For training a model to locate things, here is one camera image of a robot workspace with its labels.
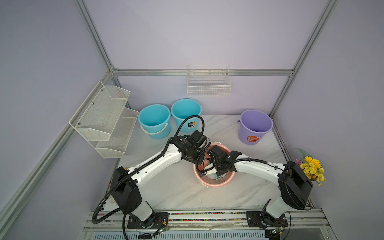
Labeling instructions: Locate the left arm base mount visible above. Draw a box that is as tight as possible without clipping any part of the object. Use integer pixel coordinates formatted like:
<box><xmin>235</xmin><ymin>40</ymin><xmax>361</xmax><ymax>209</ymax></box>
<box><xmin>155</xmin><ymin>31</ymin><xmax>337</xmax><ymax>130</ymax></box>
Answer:
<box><xmin>127</xmin><ymin>212</ymin><xmax>170</xmax><ymax>229</ymax></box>

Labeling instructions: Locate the teal plastic bucket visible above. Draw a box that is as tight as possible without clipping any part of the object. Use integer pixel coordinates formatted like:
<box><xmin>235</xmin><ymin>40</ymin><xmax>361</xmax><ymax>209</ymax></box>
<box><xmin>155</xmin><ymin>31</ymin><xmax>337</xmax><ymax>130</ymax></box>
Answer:
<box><xmin>171</xmin><ymin>99</ymin><xmax>203</xmax><ymax>133</ymax></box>
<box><xmin>138</xmin><ymin>104</ymin><xmax>171</xmax><ymax>140</ymax></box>

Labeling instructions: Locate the pink plastic bucket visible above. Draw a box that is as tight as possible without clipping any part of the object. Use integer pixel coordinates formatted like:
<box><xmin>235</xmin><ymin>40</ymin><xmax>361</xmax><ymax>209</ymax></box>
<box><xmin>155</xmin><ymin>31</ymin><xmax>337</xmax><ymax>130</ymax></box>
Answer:
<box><xmin>194</xmin><ymin>153</ymin><xmax>235</xmax><ymax>188</ymax></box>

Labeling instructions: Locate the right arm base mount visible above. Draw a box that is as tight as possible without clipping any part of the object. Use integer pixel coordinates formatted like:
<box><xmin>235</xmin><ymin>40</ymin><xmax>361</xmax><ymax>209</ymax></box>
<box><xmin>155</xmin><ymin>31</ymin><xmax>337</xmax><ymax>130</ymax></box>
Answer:
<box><xmin>246</xmin><ymin>200</ymin><xmax>288</xmax><ymax>229</ymax></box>

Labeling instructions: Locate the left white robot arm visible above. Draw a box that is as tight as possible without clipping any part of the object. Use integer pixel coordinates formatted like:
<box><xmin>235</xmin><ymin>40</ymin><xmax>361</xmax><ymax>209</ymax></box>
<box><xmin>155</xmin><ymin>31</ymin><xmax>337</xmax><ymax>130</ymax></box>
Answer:
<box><xmin>111</xmin><ymin>131</ymin><xmax>210</xmax><ymax>225</ymax></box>

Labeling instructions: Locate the purple plastic bucket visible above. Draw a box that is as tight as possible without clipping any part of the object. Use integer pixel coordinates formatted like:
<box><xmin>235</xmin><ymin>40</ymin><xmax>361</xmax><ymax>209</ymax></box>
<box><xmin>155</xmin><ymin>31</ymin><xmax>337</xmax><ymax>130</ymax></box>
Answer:
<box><xmin>238</xmin><ymin>110</ymin><xmax>274</xmax><ymax>145</ymax></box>

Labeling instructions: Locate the mint green microfiber cloth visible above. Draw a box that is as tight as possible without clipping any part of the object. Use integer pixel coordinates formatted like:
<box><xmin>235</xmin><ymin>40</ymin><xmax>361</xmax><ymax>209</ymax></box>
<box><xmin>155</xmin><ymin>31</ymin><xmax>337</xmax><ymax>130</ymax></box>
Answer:
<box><xmin>207</xmin><ymin>170</ymin><xmax>227</xmax><ymax>180</ymax></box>

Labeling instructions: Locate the white wire wall basket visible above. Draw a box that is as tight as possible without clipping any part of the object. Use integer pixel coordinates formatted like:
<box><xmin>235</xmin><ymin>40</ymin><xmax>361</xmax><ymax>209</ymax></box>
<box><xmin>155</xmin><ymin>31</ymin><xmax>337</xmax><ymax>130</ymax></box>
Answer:
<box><xmin>187</xmin><ymin>65</ymin><xmax>232</xmax><ymax>97</ymax></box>

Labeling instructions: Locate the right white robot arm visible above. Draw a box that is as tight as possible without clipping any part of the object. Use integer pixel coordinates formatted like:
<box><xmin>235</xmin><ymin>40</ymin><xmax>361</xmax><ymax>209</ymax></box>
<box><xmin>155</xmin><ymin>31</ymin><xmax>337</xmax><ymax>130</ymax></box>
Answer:
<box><xmin>210</xmin><ymin>146</ymin><xmax>313</xmax><ymax>219</ymax></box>

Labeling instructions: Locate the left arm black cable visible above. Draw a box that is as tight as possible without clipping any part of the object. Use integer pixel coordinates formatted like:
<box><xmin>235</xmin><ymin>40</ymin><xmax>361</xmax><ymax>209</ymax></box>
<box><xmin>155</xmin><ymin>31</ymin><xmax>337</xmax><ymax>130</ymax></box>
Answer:
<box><xmin>91</xmin><ymin>115</ymin><xmax>206</xmax><ymax>240</ymax></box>

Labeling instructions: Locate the white mesh two-tier shelf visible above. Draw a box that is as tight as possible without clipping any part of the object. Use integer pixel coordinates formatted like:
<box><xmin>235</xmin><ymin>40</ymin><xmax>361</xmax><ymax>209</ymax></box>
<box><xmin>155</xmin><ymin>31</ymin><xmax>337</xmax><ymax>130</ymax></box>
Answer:
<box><xmin>69</xmin><ymin>82</ymin><xmax>139</xmax><ymax>159</ymax></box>

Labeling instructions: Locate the yellow artificial flower bouquet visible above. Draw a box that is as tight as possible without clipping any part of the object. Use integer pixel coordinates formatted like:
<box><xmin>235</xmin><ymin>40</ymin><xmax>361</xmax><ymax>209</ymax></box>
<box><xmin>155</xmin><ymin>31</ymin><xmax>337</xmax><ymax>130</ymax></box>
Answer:
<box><xmin>296</xmin><ymin>148</ymin><xmax>327</xmax><ymax>186</ymax></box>

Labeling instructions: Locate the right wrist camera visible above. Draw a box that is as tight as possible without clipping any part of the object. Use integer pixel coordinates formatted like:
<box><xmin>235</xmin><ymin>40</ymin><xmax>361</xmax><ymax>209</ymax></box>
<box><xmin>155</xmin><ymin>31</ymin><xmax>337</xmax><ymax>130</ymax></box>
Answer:
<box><xmin>197</xmin><ymin>162</ymin><xmax>218</xmax><ymax>176</ymax></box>

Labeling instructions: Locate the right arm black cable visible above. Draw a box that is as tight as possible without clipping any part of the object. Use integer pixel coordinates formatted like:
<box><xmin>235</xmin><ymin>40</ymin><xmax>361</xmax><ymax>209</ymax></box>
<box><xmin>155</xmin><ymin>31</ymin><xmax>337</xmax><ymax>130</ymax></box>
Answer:
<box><xmin>194</xmin><ymin>148</ymin><xmax>313</xmax><ymax>211</ymax></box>

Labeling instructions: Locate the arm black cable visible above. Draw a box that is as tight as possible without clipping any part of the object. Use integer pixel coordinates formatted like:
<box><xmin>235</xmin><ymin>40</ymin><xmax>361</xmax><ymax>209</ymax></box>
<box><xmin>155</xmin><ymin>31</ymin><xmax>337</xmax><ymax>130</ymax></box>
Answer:
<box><xmin>194</xmin><ymin>148</ymin><xmax>313</xmax><ymax>211</ymax></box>
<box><xmin>91</xmin><ymin>115</ymin><xmax>206</xmax><ymax>240</ymax></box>

